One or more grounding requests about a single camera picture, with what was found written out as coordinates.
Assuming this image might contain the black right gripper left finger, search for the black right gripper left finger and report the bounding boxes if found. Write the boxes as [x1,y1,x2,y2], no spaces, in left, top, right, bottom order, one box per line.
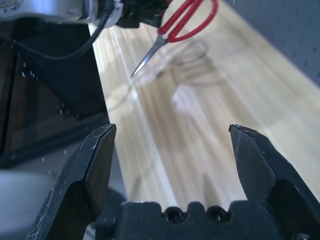
[28,123,117,240]

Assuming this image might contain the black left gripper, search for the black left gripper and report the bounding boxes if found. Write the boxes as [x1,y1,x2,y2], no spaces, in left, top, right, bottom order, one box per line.
[116,0,173,29]

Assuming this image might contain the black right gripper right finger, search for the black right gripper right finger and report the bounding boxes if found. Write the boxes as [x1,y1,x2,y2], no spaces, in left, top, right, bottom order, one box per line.
[228,124,320,240]

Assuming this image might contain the red-handled scissors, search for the red-handled scissors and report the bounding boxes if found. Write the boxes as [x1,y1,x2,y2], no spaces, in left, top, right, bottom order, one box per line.
[129,0,220,78]

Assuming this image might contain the grey perforated pegboard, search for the grey perforated pegboard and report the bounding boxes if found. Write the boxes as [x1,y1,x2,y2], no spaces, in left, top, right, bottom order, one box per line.
[222,0,320,91]

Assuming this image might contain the black aluminium-edged flight case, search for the black aluminium-edged flight case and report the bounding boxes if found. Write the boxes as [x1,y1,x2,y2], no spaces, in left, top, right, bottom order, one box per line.
[0,19,116,163]

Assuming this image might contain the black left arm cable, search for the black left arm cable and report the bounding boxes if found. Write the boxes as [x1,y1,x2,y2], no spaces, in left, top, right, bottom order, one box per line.
[0,14,111,61]

